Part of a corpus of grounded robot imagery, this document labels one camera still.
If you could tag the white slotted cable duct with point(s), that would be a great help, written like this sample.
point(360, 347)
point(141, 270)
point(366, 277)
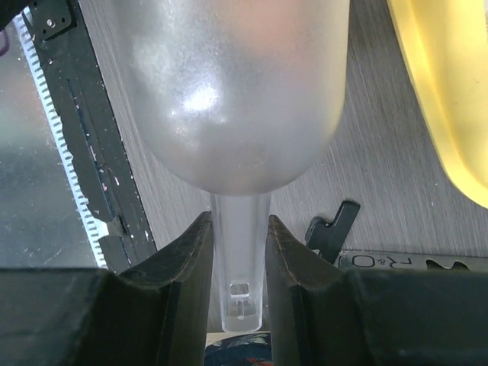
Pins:
point(61, 152)

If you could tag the clear plastic scoop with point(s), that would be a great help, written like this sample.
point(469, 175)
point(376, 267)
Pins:
point(237, 98)

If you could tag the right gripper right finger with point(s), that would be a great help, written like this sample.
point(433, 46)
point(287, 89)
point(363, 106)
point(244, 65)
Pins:
point(321, 315)

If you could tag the yellow litter box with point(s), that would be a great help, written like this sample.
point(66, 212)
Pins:
point(444, 48)

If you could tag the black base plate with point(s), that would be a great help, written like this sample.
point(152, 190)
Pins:
point(105, 185)

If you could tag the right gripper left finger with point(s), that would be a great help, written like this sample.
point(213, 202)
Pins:
point(154, 313)

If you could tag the black bag clip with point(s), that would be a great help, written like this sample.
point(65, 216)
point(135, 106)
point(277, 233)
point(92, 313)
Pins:
point(328, 237)

